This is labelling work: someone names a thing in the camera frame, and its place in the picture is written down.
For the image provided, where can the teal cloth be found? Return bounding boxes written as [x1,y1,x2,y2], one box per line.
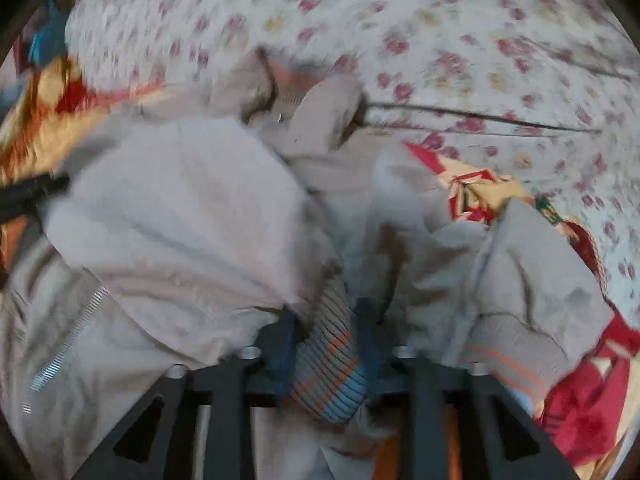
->
[27,0,68,66]

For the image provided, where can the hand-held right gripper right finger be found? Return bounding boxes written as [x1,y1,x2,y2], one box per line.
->
[352,297,581,480]

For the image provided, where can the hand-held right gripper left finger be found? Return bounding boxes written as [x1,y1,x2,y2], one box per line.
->
[70,310,302,480]

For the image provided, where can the orange red printed blanket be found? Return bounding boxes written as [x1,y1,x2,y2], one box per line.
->
[0,55,640,480]

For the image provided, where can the grey zip jacket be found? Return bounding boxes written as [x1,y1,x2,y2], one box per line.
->
[0,47,616,480]

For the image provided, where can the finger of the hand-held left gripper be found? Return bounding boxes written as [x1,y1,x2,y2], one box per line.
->
[0,174,71,223]

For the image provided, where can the floral bed sheet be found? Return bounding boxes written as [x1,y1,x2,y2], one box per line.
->
[65,0,640,321]

